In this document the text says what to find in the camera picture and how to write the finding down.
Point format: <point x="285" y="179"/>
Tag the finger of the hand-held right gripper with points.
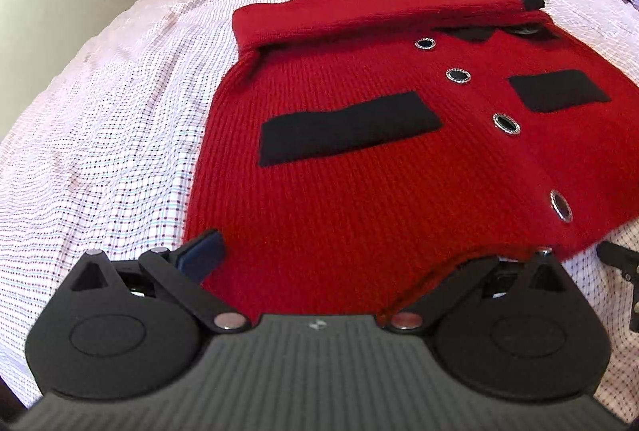
<point x="619" y="257"/>

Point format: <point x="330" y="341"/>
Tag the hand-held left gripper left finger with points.
<point x="202" y="257"/>

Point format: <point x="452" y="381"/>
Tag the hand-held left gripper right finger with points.
<point x="464" y="276"/>

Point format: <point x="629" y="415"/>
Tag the red knit cardigan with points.
<point x="379" y="151"/>

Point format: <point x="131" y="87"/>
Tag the pink checked bedsheet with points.
<point x="110" y="121"/>

